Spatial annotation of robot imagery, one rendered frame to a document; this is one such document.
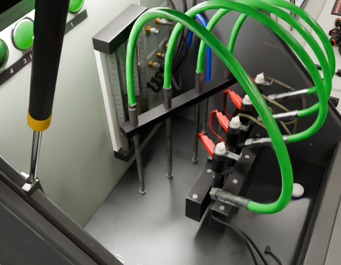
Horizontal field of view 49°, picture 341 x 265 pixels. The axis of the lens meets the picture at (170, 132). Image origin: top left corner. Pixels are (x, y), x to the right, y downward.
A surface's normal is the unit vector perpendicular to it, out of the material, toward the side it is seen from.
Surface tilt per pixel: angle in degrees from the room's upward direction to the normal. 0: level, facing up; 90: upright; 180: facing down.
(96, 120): 90
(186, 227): 0
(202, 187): 0
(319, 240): 0
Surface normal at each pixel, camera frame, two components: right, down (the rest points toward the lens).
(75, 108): 0.88, 0.33
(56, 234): 0.59, -0.27
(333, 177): -0.01, -0.68
